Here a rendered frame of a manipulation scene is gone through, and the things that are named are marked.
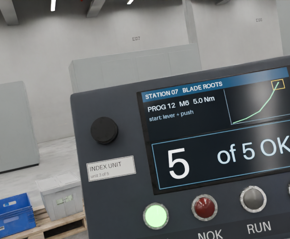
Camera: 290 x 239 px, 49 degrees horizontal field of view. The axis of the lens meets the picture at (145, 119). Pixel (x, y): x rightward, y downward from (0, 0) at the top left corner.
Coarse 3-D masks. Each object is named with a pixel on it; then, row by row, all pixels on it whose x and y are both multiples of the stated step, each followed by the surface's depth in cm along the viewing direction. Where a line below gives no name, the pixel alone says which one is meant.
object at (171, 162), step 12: (156, 144) 34; (168, 144) 34; (180, 144) 33; (192, 144) 33; (156, 156) 33; (168, 156) 33; (180, 156) 33; (192, 156) 33; (156, 168) 33; (168, 168) 33; (180, 168) 33; (192, 168) 33; (168, 180) 33; (180, 180) 33; (192, 180) 33; (204, 180) 33
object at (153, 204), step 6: (150, 204) 32; (156, 204) 32; (162, 204) 32; (144, 210) 32; (150, 210) 32; (156, 210) 32; (162, 210) 32; (144, 216) 32; (150, 216) 32; (156, 216) 32; (162, 216) 32; (168, 216) 32; (150, 222) 32; (156, 222) 32; (162, 222) 32; (156, 228) 32
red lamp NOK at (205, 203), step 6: (198, 198) 32; (204, 198) 32; (210, 198) 32; (192, 204) 32; (198, 204) 32; (204, 204) 32; (210, 204) 32; (216, 204) 32; (192, 210) 32; (198, 210) 32; (204, 210) 32; (210, 210) 32; (216, 210) 32; (198, 216) 32; (204, 216) 32; (210, 216) 32
